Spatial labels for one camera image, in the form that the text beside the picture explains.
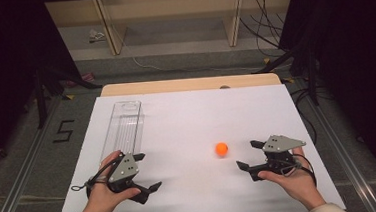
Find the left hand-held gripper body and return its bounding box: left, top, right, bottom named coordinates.
left=104, top=151, right=142, bottom=195

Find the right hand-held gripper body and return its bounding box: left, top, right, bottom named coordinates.
left=261, top=132, right=309, bottom=177

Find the clear plastic container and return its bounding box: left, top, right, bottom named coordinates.
left=96, top=99, right=147, bottom=161

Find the orange ping-pong ball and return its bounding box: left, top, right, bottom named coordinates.
left=214, top=141, right=230, bottom=157

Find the person's left hand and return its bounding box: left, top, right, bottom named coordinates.
left=78, top=149, right=143, bottom=212

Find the person's right hand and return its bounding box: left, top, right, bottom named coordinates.
left=255, top=145, right=328, bottom=212

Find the black metal stand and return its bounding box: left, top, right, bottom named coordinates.
left=251, top=39, right=321, bottom=111
left=32, top=62, right=107, bottom=131

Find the pink cloth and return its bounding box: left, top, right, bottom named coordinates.
left=64, top=71, right=96, bottom=89

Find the dark curtain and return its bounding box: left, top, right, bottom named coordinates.
left=274, top=0, right=376, bottom=208
left=0, top=0, right=90, bottom=175

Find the crumpled white paper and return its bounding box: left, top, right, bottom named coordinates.
left=87, top=28, right=107, bottom=45

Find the beige wooden shelf unit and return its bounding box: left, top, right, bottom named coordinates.
left=43, top=0, right=299, bottom=62

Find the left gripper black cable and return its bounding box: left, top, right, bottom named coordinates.
left=68, top=155, right=127, bottom=192

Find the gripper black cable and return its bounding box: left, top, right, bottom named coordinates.
left=293, top=152, right=318, bottom=189
left=68, top=155, right=127, bottom=192

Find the black floor cable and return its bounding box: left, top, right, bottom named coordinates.
left=289, top=86, right=319, bottom=147

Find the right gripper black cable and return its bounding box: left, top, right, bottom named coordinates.
left=293, top=152, right=318, bottom=189

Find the aluminium floor rail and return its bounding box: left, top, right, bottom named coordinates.
left=295, top=74, right=376, bottom=212
left=0, top=100, right=67, bottom=212

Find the bundle of black cables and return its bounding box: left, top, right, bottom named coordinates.
left=237, top=0, right=289, bottom=61

